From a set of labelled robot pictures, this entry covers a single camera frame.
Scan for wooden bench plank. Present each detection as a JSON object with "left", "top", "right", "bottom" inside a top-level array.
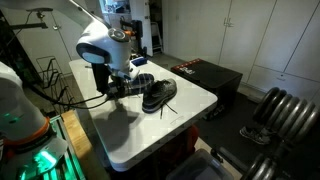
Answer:
[{"left": 61, "top": 110, "right": 110, "bottom": 180}]

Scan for blue brush on table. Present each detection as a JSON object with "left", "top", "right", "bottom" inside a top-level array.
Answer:
[{"left": 131, "top": 57, "right": 147, "bottom": 66}]

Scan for clear plastic storage bin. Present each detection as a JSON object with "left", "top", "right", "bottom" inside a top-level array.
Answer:
[{"left": 166, "top": 149, "right": 234, "bottom": 180}]

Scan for black plyo box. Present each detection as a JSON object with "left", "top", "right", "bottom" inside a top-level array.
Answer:
[{"left": 171, "top": 59, "right": 242, "bottom": 120}]

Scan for grey shoe on floor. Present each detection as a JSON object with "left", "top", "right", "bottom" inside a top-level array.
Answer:
[{"left": 239, "top": 126, "right": 271, "bottom": 145}]

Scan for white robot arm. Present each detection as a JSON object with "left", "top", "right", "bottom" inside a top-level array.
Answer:
[{"left": 0, "top": 0, "right": 139, "bottom": 180}]

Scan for white cabinet doors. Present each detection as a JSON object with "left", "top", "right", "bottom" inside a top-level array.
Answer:
[{"left": 162, "top": 0, "right": 320, "bottom": 101}]

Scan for black wire rack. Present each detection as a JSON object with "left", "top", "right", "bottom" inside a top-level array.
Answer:
[{"left": 36, "top": 56, "right": 75, "bottom": 114}]

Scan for white folding table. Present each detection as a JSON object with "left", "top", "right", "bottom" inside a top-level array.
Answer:
[{"left": 69, "top": 59, "right": 217, "bottom": 172}]

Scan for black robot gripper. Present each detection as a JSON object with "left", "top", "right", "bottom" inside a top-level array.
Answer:
[{"left": 92, "top": 64, "right": 140, "bottom": 98}]

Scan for grey running shoe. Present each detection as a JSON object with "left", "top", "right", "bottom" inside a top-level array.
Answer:
[
  {"left": 142, "top": 78, "right": 177, "bottom": 114},
  {"left": 107, "top": 73, "right": 154, "bottom": 98}
]

